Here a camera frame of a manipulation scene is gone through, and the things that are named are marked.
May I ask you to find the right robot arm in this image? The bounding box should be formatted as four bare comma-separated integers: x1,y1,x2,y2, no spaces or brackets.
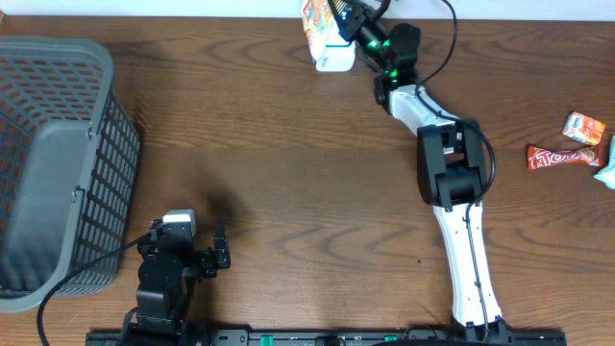
329,0,511,345

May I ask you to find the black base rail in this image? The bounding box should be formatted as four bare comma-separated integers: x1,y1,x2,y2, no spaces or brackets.
85,327,567,346

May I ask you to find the white barcode scanner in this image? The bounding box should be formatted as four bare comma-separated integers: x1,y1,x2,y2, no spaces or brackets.
310,28,356,72

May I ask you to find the red Top chocolate bar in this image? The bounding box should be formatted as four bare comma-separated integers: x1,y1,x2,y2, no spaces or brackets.
527,146,605,170

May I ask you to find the light blue wipes packet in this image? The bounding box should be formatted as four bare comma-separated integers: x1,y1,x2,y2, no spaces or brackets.
594,136,615,190

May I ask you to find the grey plastic mesh basket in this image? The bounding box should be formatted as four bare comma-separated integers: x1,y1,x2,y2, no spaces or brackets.
1,36,140,313

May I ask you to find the small orange tissue pack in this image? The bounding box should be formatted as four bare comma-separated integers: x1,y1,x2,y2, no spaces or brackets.
562,111,606,145

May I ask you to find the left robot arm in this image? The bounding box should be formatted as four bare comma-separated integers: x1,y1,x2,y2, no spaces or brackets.
117,219,231,345

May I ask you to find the white printed refill pouch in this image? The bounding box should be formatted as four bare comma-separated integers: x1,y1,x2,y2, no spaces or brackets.
300,0,343,62

